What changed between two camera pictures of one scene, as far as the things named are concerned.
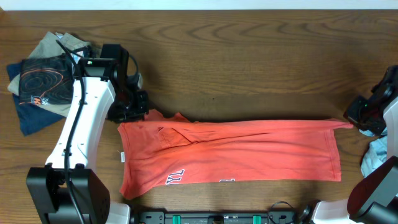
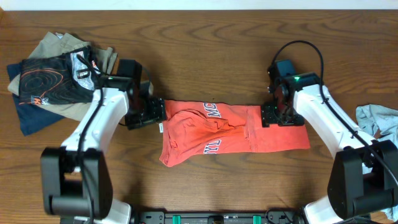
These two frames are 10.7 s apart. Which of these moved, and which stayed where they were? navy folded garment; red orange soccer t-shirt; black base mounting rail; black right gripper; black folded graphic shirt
Moved: black right gripper; red orange soccer t-shirt
Stayed: black base mounting rail; navy folded garment; black folded graphic shirt
